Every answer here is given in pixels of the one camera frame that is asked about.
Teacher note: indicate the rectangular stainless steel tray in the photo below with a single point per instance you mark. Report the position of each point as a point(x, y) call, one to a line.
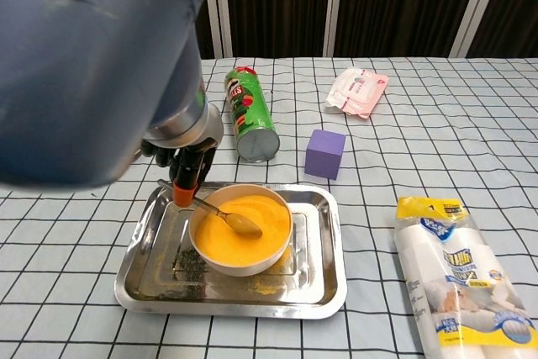
point(311, 291)

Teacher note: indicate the light blue checkered tablecloth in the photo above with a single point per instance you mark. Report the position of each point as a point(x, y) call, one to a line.
point(420, 157)

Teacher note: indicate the white rolls plastic package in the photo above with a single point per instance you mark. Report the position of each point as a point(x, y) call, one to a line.
point(454, 275)

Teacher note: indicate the beige bowl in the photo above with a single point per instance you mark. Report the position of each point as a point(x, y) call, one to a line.
point(235, 270)

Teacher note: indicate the green Pringles chips can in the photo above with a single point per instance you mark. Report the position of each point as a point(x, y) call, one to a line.
point(248, 111)

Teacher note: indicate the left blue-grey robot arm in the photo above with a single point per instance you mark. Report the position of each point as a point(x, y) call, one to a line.
point(84, 60)

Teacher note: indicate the purple foam cube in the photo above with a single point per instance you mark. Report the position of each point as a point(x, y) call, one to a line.
point(323, 157)

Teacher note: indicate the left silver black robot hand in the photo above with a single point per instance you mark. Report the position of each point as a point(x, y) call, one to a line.
point(187, 165)

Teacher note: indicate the pink wet wipes pack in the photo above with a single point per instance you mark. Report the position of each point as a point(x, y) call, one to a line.
point(357, 90)

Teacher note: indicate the yellow powder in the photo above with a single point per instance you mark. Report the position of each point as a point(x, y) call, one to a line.
point(223, 245)

